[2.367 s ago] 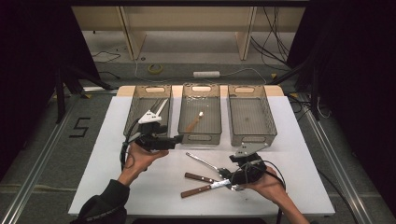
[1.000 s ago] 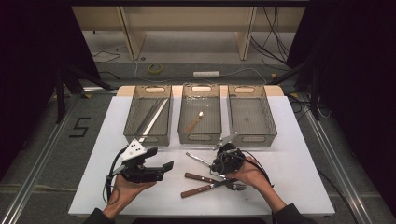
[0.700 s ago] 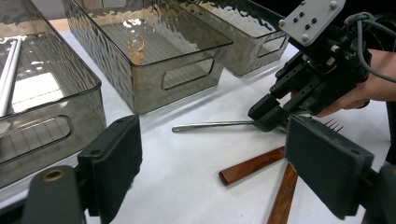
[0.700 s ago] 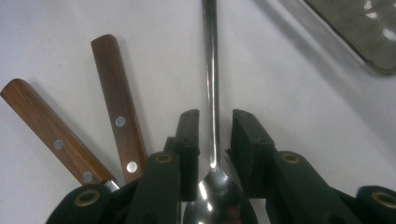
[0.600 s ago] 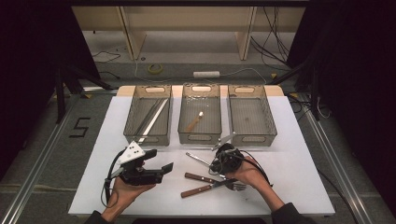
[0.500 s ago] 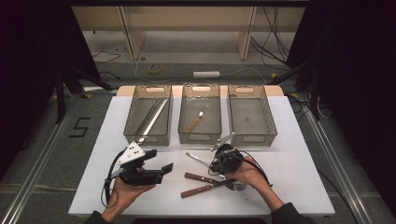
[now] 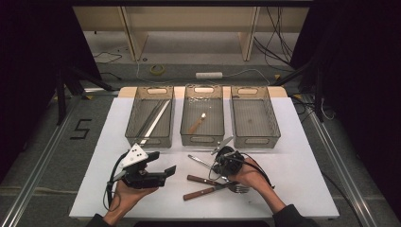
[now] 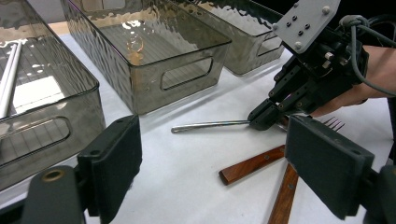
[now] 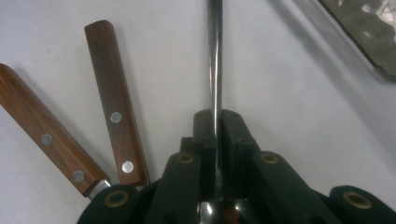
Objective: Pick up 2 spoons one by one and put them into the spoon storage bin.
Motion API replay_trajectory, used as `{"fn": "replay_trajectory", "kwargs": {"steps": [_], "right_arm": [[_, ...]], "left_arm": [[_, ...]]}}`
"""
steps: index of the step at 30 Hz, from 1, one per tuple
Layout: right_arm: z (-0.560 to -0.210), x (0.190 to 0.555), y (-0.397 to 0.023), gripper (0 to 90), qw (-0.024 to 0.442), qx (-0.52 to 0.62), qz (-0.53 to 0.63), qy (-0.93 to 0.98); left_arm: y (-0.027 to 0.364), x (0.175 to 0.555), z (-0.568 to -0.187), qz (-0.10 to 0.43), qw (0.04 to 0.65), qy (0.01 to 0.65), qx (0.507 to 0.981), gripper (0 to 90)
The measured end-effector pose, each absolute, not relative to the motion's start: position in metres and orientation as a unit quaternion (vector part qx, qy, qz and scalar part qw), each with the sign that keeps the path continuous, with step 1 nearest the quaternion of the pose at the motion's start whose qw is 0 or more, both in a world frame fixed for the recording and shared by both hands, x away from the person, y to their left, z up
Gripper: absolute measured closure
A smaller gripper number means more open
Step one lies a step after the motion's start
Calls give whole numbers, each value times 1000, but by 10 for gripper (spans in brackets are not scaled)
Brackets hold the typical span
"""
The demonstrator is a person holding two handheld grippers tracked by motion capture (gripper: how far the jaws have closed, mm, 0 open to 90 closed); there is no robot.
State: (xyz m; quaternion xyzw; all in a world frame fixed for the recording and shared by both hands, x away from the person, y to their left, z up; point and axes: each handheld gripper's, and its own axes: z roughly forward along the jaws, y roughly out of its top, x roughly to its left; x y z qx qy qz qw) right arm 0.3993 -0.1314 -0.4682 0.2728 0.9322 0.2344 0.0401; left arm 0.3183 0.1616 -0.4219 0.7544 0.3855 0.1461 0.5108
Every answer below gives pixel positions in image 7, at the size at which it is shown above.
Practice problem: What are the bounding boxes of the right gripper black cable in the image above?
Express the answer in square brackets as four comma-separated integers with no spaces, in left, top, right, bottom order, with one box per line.
[207,152,276,190]

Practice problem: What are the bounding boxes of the person's left hand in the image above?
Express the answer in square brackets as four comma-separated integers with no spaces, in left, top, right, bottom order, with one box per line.
[103,182,159,222]

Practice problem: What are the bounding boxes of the aluminium floor rail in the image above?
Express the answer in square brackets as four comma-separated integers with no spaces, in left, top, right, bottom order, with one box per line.
[302,100,379,227]
[0,94,83,227]

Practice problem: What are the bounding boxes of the black curtain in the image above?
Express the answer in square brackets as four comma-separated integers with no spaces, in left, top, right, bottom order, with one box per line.
[288,0,401,221]
[0,0,102,181]

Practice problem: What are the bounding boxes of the wooden shelf unit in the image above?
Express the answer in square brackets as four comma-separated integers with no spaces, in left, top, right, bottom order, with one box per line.
[71,5,311,62]

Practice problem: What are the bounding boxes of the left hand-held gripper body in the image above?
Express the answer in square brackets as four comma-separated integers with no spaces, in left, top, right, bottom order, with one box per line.
[117,142,168,190]

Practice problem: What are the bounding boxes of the wooden spoon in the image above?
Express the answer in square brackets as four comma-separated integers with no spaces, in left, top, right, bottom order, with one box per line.
[187,112,209,135]

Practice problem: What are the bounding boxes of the wood-handled fork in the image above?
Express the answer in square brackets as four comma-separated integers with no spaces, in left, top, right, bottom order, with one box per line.
[186,174,251,195]

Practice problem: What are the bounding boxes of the white chopstick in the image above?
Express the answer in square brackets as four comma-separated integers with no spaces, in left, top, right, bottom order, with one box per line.
[139,99,172,146]
[137,100,171,147]

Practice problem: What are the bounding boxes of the grey transparent plastic bin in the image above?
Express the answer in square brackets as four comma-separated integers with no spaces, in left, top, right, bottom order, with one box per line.
[179,84,226,148]
[124,85,175,149]
[230,85,282,149]

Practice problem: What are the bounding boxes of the wooden-handled fork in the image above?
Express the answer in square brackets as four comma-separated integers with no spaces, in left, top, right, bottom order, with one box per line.
[183,182,232,201]

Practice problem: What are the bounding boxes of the thin black cable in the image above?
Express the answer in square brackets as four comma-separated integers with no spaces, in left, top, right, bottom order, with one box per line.
[92,50,124,64]

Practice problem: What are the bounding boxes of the yellow tape roll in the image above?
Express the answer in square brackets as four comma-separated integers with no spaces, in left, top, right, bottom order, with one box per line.
[148,63,166,77]

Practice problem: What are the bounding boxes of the person's right hand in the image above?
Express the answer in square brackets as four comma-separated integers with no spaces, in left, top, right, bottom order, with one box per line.
[228,157,272,197]

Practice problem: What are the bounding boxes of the white power strip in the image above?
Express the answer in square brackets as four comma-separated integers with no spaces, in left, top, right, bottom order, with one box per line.
[195,71,224,79]

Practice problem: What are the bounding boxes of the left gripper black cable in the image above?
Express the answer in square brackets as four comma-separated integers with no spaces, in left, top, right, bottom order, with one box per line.
[103,159,128,212]

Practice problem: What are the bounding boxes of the metal spoon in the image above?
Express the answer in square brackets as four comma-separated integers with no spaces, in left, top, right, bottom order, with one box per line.
[187,153,233,183]

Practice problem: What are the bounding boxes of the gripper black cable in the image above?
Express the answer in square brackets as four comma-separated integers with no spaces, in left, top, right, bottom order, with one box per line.
[207,152,276,190]
[103,159,128,212]

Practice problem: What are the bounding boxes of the bundle of black cables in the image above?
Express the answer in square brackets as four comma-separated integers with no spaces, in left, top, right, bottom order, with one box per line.
[253,7,296,69]

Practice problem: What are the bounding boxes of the black metal stand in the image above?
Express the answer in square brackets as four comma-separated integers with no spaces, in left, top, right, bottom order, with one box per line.
[273,59,326,123]
[56,66,115,126]

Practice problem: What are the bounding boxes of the black floor cable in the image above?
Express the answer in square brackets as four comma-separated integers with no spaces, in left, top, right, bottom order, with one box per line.
[321,170,364,227]

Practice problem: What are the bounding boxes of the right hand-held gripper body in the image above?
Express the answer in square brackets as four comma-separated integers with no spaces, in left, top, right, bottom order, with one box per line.
[209,135,246,183]

